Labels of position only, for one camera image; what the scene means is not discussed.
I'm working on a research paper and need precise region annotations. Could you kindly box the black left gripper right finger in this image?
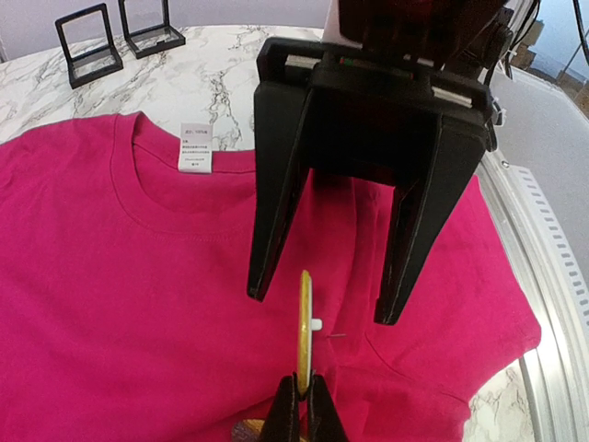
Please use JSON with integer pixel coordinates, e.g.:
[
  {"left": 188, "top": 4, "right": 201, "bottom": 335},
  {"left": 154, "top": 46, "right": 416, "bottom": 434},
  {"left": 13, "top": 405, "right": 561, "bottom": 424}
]
[{"left": 306, "top": 374, "right": 348, "bottom": 442}]

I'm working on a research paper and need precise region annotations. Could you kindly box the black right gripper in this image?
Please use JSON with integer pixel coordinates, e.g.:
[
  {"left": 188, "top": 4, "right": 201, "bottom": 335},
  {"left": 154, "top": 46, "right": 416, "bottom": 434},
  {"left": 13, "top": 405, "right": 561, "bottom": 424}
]
[{"left": 248, "top": 38, "right": 495, "bottom": 325}]

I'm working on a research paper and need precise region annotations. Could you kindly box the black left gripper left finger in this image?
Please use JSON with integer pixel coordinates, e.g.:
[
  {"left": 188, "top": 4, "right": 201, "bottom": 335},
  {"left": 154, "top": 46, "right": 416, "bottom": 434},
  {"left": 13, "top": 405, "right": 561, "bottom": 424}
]
[{"left": 258, "top": 375, "right": 299, "bottom": 442}]

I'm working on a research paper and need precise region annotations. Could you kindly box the round silver blue brooch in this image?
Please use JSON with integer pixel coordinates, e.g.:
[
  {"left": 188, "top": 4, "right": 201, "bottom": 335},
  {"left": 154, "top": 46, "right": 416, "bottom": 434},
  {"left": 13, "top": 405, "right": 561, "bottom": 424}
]
[{"left": 231, "top": 419, "right": 265, "bottom": 442}]

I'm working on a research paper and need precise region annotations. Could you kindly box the gold brooch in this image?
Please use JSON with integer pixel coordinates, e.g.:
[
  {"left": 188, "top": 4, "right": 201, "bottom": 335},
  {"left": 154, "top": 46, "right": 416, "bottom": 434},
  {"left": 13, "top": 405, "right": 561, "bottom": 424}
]
[{"left": 295, "top": 270, "right": 323, "bottom": 399}]

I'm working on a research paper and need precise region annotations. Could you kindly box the magenta t-shirt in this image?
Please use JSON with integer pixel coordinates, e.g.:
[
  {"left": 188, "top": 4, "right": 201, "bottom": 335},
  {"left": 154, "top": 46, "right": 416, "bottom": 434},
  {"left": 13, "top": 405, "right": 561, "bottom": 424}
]
[{"left": 1, "top": 113, "right": 541, "bottom": 441}]

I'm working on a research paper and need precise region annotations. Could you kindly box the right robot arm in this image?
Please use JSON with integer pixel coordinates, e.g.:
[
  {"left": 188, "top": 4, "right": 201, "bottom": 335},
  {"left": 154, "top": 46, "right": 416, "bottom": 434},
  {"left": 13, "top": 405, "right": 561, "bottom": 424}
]
[{"left": 247, "top": 1, "right": 533, "bottom": 325}]

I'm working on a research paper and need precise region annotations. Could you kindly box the black hexagonal brooch display case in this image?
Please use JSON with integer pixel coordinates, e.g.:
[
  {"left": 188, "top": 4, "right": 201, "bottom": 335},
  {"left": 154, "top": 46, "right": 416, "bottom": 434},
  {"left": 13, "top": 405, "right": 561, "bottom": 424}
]
[{"left": 118, "top": 0, "right": 186, "bottom": 60}]

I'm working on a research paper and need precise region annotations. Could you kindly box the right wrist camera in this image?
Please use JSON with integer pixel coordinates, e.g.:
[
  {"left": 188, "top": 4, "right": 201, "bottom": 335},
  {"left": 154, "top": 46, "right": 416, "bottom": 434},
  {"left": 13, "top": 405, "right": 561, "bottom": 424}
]
[{"left": 322, "top": 0, "right": 505, "bottom": 66}]

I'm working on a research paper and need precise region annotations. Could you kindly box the aluminium front rail base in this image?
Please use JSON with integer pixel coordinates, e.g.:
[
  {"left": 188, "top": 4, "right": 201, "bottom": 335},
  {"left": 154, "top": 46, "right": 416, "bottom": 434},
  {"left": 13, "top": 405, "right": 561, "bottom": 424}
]
[{"left": 477, "top": 152, "right": 588, "bottom": 441}]

